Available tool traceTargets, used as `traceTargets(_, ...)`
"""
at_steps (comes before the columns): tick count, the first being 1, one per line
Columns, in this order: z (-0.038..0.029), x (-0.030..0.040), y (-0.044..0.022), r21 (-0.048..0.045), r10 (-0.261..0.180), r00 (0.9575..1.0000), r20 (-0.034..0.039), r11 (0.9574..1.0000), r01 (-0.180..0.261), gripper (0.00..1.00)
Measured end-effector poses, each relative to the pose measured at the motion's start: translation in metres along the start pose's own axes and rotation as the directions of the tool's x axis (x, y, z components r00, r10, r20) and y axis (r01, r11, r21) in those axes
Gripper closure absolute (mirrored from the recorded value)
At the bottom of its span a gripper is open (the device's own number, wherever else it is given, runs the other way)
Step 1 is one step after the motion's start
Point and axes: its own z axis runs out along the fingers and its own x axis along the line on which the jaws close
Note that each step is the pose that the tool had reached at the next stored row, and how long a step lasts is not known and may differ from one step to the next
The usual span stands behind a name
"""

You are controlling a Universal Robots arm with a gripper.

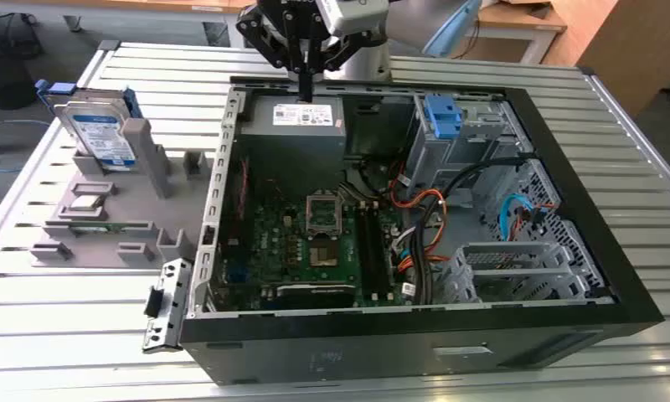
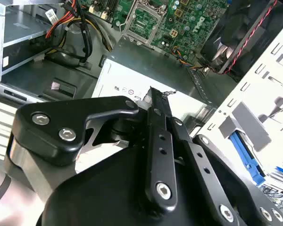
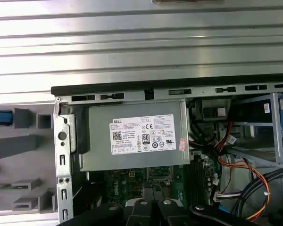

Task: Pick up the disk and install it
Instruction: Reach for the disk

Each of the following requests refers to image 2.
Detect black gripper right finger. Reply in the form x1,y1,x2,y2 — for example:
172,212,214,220
163,93,283,226

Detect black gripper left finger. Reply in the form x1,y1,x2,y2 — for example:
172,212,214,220
4,86,179,211

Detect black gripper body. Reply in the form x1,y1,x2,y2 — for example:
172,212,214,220
36,117,281,226

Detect hard disk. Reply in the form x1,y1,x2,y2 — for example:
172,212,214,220
228,130,267,187

